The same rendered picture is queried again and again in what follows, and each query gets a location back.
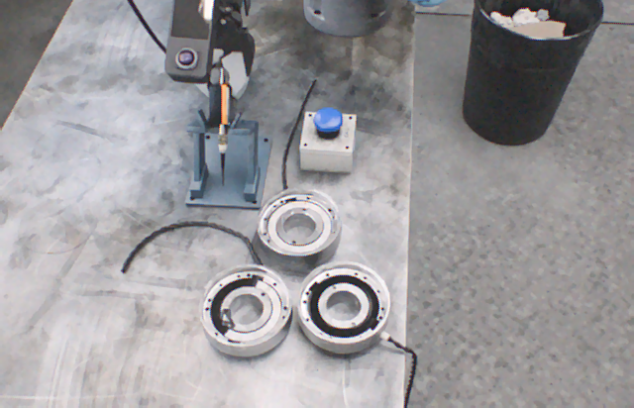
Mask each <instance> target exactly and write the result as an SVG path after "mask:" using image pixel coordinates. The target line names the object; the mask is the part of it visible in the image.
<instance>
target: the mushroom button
mask: <svg viewBox="0 0 634 408"><path fill-rule="evenodd" d="M343 123H344V117H343V115H342V114H341V113H340V112H339V111H337V110H335V109H332V108H325V109H321V110H319V111H318V112H317V113H316V114H315V115H314V117H313V124H314V126H315V127H316V128H317V129H318V130H320V131H323V132H334V131H337V130H338V129H340V128H341V127H342V125H343Z"/></svg>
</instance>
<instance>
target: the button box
mask: <svg viewBox="0 0 634 408"><path fill-rule="evenodd" d="M315 114H316V113H307V112H306V113H305V118H304V124H303V130H302V135H301V141H300V147H299V152H300V170H309V171H322V172H336V173H349V174H352V166H353V156H354V147H355V136H356V115H352V114H344V115H343V117H344V123H343V125H342V127H341V128H340V129H338V130H337V131H334V132H323V131H320V130H318V129H317V128H316V127H315V126H314V124H313V117H314V115H315Z"/></svg>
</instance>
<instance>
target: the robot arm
mask: <svg viewBox="0 0 634 408"><path fill-rule="evenodd" d="M410 1H412V2H414V3H416V4H418V5H420V6H423V7H433V6H436V5H439V4H441V3H443V2H444V1H446V0H410ZM244 4H245V12H246V16H249V12H250V8H251V0H244ZM242 5H243V0H172V4H171V12H170V19H169V24H170V27H169V35H168V43H167V51H166V59H165V67H164V69H165V72H166V73H167V74H168V75H169V77H170V78H171V79H172V80H173V81H174V82H180V83H191V84H194V85H195V86H196V87H197V88H198V89H199V90H200V91H201V92H203V93H204V94H205V95H206V96H207V97H208V98H209V92H208V90H209V86H211V85H213V84H212V83H211V81H210V78H211V70H212V62H213V53H214V49H215V50H222V51H223V56H222V63H223V66H224V68H225V69H226V70H227V71H228V72H229V75H230V77H229V84H230V85H231V87H232V91H231V96H232V97H233V98H234V99H235V100H239V99H240V98H241V97H242V96H243V94H244V93H245V91H246V88H247V85H248V81H249V78H250V74H251V71H252V67H253V63H254V59H255V53H256V43H255V39H254V37H253V35H252V34H250V33H249V27H243V20H242V15H241V9H242ZM303 5H304V15H305V18H306V19H307V21H308V22H309V23H310V24H311V25H312V26H313V27H314V28H316V29H317V30H319V31H321V32H323V33H325V34H328V35H332V36H337V37H360V36H364V35H368V34H371V33H373V32H376V31H378V30H379V29H381V28H382V27H383V26H385V25H386V24H387V22H388V21H389V20H390V15H391V7H392V0H303Z"/></svg>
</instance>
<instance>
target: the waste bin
mask: <svg viewBox="0 0 634 408"><path fill-rule="evenodd" d="M526 8H528V11H530V12H531V13H532V12H537V11H539V10H540V9H543V10H544V11H545V10H546V11H548V17H549V18H548V19H546V20H545V21H554V22H559V23H564V24H565V26H564V29H563V31H562V33H563V37H562V38H538V37H531V36H526V35H523V34H519V33H516V32H513V31H511V30H510V29H507V28H505V27H503V26H502V25H500V24H498V23H497V22H495V21H494V19H492V18H491V17H490V16H491V13H493V12H496V13H499V14H500V15H501V16H504V17H511V19H512V18H513V16H514V14H515V13H516V12H517V11H518V10H520V9H526ZM603 14H604V7H603V3H602V0H474V11H473V17H472V27H471V32H472V37H471V45H470V53H469V61H468V70H467V78H466V86H465V94H464V103H463V114H464V118H465V120H466V122H467V123H468V125H469V126H470V127H471V128H472V129H473V130H474V131H475V132H476V133H478V134H479V135H481V136H482V137H484V138H486V139H488V140H491V141H494V142H497V143H500V144H506V145H521V144H526V143H530V142H532V141H535V140H537V139H538V138H540V137H541V136H543V135H544V134H545V132H546V131H547V130H548V128H549V126H550V124H551V121H552V119H553V117H554V115H555V113H556V111H557V109H558V107H559V104H560V102H561V101H562V99H563V97H564V95H565V93H566V91H567V89H568V86H569V84H570V82H571V80H572V78H573V76H574V74H575V72H576V69H577V67H578V65H579V63H580V61H581V59H582V57H583V56H584V53H585V51H586V49H587V47H588V45H589V44H590V42H591V40H592V38H593V35H594V33H595V31H596V29H597V28H598V27H599V25H600V23H601V21H602V18H603ZM545 21H544V22H545ZM512 22H513V19H512Z"/></svg>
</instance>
